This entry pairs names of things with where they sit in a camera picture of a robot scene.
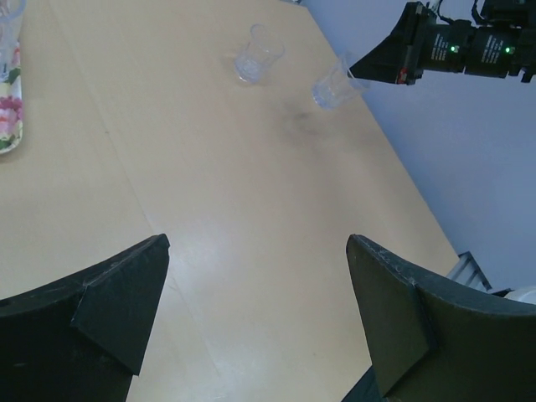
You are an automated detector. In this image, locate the clear faceted tumbler front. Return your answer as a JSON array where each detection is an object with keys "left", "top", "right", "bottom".
[{"left": 0, "top": 0, "right": 27, "bottom": 82}]

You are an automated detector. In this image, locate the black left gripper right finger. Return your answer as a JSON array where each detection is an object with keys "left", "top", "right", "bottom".
[{"left": 346, "top": 234, "right": 535, "bottom": 401}]

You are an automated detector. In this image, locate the small clear glass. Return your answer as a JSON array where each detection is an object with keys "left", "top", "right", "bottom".
[
  {"left": 234, "top": 23, "right": 286, "bottom": 84},
  {"left": 312, "top": 51, "right": 371, "bottom": 110}
]

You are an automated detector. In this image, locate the front aluminium rail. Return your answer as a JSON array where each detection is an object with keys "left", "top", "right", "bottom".
[{"left": 446, "top": 251, "right": 513, "bottom": 297}]

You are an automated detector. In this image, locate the floral patterned tray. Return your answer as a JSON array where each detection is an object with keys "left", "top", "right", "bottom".
[{"left": 1, "top": 43, "right": 23, "bottom": 155}]

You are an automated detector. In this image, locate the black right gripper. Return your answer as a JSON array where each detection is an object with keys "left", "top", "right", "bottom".
[{"left": 348, "top": 2, "right": 519, "bottom": 84}]

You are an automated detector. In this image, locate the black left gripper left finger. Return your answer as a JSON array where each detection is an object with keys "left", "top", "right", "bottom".
[{"left": 1, "top": 234, "right": 170, "bottom": 401}]

